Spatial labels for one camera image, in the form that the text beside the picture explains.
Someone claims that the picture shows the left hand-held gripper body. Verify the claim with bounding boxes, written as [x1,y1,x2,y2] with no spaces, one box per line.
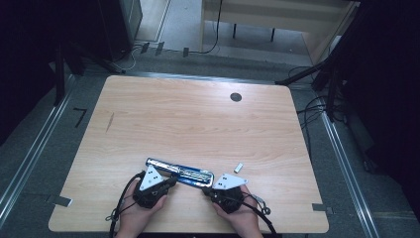
[132,164,172,210]

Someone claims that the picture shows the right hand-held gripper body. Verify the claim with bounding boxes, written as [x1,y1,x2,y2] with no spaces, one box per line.
[211,173,250,214]

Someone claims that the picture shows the blue stapler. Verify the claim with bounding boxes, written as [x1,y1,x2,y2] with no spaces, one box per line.
[145,157,215,189]

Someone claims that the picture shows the person's right hand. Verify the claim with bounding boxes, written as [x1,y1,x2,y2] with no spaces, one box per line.
[212,184,265,238]

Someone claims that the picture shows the person's left hand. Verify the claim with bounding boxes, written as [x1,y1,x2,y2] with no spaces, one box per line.
[115,179,168,238]

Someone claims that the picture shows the grey tape piece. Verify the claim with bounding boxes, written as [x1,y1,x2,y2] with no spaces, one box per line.
[311,202,335,215]
[47,194,73,208]

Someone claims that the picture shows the black metal stand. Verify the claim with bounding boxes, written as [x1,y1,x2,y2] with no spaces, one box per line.
[274,6,351,123]
[53,39,127,107]

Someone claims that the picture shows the black cabinet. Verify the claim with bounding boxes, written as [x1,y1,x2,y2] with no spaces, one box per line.
[98,0,144,62]

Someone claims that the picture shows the light wooden table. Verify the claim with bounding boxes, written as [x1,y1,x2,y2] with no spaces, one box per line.
[199,0,361,65]

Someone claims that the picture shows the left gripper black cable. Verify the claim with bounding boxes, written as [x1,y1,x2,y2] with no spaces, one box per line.
[105,171,147,238]

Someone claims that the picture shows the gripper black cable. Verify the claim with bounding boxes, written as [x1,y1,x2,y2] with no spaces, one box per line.
[105,171,147,238]
[227,192,278,237]

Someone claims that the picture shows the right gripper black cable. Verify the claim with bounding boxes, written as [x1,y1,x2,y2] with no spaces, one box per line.
[227,192,278,237]

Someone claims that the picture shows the black floor cables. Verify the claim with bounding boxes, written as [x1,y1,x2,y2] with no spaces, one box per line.
[286,65,348,160]

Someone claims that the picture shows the metal floor rail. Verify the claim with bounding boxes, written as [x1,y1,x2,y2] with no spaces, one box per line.
[320,110,380,238]
[0,74,76,229]
[130,70,276,85]

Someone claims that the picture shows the white floor cable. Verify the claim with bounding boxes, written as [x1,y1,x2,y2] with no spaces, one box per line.
[127,46,147,72]

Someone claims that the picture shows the hanging black cable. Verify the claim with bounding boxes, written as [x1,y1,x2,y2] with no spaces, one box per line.
[189,0,224,56]

